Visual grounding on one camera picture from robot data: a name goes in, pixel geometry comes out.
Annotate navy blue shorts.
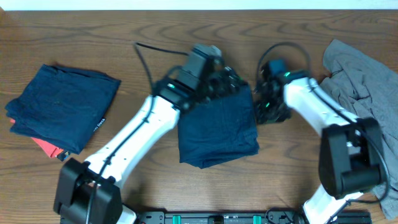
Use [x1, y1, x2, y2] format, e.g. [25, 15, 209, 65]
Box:
[178, 86, 259, 169]

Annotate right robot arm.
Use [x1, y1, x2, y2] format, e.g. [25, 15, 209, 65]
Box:
[255, 69, 391, 223]

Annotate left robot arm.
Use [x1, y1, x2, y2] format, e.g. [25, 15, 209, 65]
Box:
[53, 66, 247, 223]

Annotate grey shorts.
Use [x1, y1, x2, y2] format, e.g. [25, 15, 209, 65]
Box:
[320, 39, 397, 220]

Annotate folded navy shorts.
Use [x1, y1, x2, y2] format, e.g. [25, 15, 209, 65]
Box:
[5, 65, 121, 154]

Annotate folded red garment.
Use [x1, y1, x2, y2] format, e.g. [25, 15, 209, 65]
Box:
[10, 119, 71, 161]

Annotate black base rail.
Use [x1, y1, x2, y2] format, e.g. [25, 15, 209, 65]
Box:
[134, 208, 373, 224]

